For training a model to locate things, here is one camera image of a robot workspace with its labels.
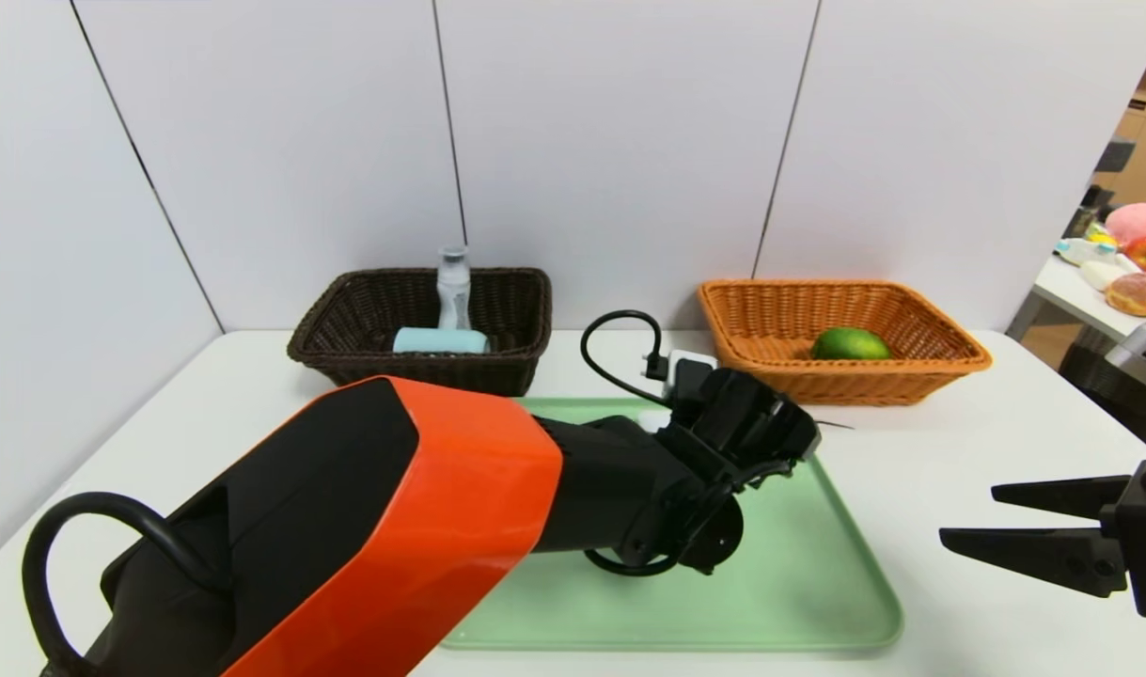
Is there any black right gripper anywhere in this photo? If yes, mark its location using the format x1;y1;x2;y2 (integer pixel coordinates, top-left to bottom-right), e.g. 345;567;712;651
938;449;1146;622

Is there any green lime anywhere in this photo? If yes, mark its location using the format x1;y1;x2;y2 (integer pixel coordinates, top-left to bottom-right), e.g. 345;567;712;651
809;326;893;362

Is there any blue-grey plastic cup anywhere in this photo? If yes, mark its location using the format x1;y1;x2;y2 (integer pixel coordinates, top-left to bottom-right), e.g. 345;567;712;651
393;326;491;355

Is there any clear white spray bottle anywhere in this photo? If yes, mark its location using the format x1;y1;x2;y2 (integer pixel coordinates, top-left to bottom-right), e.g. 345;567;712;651
437;246;473;331

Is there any orange wicker basket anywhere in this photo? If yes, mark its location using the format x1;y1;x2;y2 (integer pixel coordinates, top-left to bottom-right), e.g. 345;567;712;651
697;280;993;408

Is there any dark brown wicker basket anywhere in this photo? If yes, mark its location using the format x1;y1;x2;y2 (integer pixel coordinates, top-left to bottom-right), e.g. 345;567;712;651
287;268;555;398

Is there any white side table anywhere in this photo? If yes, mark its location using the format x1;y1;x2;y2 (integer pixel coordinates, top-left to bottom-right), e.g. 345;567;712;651
1030;256;1146;370

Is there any glazed donut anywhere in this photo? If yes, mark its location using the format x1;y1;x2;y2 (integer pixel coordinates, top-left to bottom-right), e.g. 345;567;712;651
1102;274;1146;319

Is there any light green plastic tray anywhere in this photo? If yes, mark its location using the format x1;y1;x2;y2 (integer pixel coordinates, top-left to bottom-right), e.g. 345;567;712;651
441;397;904;652

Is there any white bottle with blue cap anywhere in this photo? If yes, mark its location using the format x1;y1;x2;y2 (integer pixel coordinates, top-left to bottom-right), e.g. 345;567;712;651
1052;240;1115;269

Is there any pink plush toy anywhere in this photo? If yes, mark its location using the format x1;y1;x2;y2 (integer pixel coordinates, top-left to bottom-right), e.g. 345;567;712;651
1100;204;1146;247

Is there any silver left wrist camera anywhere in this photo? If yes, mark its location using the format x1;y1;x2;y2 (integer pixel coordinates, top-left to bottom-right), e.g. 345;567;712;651
662;350;720;401

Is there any black left wrist camera cable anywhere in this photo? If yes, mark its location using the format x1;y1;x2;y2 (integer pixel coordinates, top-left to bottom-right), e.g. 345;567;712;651
580;310;669;407

